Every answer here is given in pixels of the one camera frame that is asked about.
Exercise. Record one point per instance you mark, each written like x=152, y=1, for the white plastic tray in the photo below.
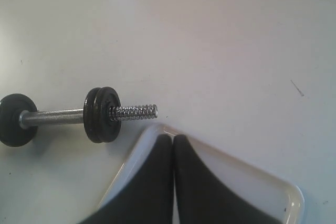
x=269, y=193

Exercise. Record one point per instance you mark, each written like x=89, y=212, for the chrome threaded dumbbell bar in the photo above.
x=75, y=116

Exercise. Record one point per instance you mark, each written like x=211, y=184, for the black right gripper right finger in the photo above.
x=202, y=197

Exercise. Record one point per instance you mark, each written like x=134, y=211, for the black weight plate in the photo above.
x=106, y=129
x=12, y=134
x=88, y=116

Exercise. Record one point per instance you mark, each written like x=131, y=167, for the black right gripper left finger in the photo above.
x=148, y=197

